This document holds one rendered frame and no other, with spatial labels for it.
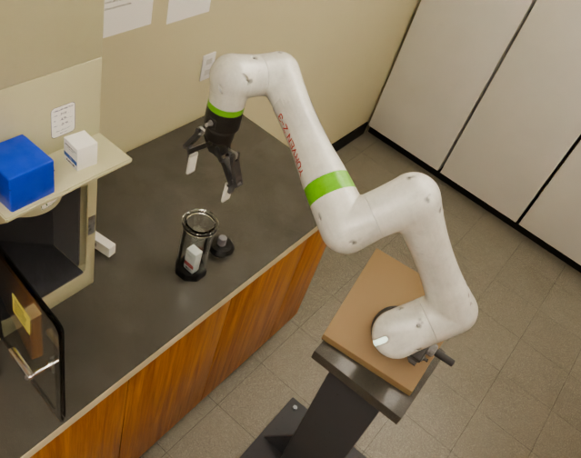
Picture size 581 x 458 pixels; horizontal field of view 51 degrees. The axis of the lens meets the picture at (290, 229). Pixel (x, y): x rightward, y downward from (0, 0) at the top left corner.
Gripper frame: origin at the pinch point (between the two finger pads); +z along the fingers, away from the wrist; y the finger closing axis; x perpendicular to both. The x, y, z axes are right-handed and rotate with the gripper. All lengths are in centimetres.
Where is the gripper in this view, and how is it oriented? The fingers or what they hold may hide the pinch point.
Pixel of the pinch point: (207, 183)
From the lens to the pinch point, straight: 170.4
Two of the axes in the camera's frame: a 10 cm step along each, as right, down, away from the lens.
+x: 6.0, -4.4, 6.6
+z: -2.6, 6.8, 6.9
